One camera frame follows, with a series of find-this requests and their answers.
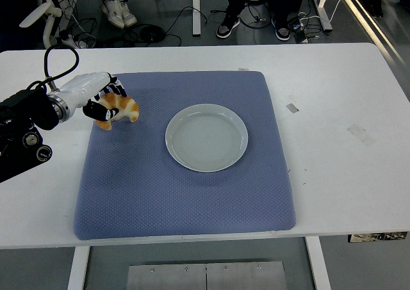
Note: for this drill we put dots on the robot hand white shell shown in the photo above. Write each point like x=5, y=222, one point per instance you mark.
x=83, y=86

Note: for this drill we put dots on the croissant bread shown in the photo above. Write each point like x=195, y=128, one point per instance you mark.
x=126, y=106

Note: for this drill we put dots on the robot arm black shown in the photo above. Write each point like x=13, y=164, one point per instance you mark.
x=22, y=110

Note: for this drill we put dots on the white power strip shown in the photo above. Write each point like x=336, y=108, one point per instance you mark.
x=70, y=42

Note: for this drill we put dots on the white office chair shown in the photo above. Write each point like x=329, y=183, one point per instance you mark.
x=48, y=14

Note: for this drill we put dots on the person with white shoes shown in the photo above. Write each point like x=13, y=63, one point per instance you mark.
x=117, y=8

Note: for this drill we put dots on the grey round plate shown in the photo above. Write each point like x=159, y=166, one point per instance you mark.
x=206, y=139

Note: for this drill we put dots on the white desk leg narrow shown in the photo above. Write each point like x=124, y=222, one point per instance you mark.
x=196, y=11

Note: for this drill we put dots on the blue quilted mat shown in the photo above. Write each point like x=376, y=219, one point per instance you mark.
x=179, y=200

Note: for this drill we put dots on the person with black-white sneakers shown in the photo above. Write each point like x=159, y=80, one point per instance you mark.
x=228, y=22

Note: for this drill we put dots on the small tape piece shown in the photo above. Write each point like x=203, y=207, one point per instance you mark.
x=243, y=69

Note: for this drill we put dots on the white table leg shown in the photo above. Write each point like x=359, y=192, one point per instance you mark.
x=318, y=264
x=78, y=267

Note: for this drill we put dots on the grey tape piece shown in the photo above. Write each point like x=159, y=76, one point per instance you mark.
x=292, y=108

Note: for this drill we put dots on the grey power strip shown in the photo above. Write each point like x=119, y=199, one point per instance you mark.
x=300, y=34

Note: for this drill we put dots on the grey metal plate with screws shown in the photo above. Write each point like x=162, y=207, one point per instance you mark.
x=205, y=277

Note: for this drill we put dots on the white desk leg wide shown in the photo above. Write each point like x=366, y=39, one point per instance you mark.
x=324, y=11

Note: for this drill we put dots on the clear tape piece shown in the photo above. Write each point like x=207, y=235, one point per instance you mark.
x=360, y=134

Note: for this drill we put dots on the person with dark shoe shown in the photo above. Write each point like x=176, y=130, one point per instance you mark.
x=376, y=5

